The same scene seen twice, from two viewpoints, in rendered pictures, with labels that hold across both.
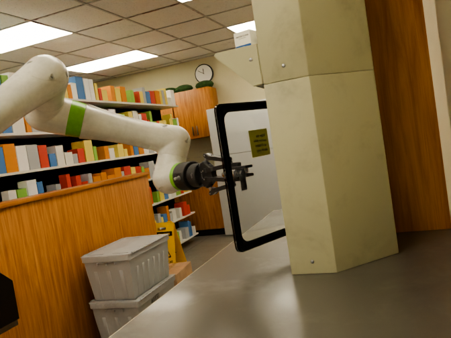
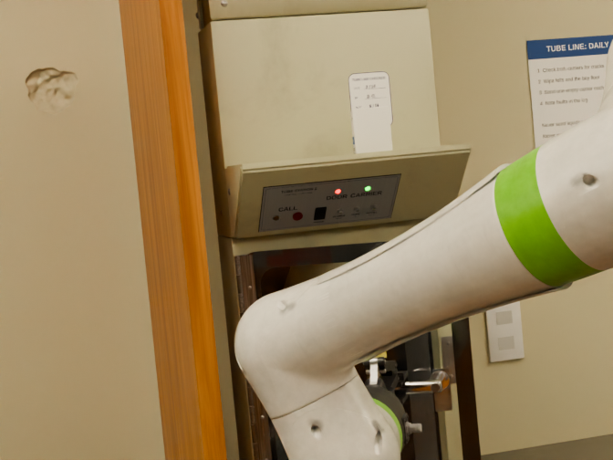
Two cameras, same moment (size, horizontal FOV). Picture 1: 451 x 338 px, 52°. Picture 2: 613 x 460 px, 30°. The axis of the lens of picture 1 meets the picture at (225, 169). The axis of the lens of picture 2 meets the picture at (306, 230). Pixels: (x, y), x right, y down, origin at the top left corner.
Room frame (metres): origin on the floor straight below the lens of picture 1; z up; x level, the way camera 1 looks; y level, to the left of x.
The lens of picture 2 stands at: (2.23, 1.13, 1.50)
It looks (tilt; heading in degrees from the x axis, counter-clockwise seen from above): 3 degrees down; 236
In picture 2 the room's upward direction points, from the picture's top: 5 degrees counter-clockwise
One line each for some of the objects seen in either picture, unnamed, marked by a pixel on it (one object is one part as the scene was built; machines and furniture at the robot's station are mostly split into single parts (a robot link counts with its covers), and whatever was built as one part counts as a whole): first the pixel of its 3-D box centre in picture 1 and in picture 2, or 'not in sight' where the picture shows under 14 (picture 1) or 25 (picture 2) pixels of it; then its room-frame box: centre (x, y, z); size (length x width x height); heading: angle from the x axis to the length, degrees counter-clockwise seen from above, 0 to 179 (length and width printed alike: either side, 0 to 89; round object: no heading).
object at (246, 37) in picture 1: (247, 43); (370, 130); (1.25, -0.11, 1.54); 0.05 x 0.05 x 0.06; 56
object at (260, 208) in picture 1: (264, 171); (361, 390); (1.31, -0.11, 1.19); 0.30 x 0.01 x 0.40; 132
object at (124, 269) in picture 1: (130, 265); not in sight; (3.41, 0.81, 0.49); 0.60 x 0.42 x 0.33; 160
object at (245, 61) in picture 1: (256, 74); (349, 191); (1.29, -0.12, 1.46); 0.32 x 0.11 x 0.10; 160
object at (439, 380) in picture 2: not in sight; (411, 384); (1.28, -0.03, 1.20); 0.10 x 0.05 x 0.03; 132
